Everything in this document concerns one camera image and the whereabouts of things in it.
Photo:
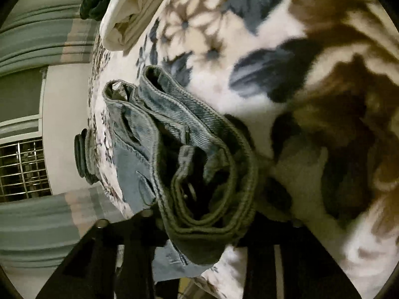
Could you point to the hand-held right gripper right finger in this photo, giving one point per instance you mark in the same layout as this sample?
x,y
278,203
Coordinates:
x,y
265,255

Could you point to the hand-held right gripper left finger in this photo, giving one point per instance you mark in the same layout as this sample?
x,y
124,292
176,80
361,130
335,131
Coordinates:
x,y
141,233

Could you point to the light blue denim pants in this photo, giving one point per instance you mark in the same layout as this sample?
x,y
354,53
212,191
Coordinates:
x,y
174,149

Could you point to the black round disc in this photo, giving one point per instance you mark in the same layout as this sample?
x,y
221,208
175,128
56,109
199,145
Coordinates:
x,y
81,157

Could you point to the metal window grille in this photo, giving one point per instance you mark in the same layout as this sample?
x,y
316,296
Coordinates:
x,y
23,169

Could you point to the floral printed blanket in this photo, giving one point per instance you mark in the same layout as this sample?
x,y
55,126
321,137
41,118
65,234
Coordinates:
x,y
280,78

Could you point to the green striped curtain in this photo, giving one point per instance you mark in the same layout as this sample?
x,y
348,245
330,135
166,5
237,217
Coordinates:
x,y
40,34

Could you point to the cream cloth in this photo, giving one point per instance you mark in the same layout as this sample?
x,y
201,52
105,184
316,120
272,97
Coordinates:
x,y
131,9

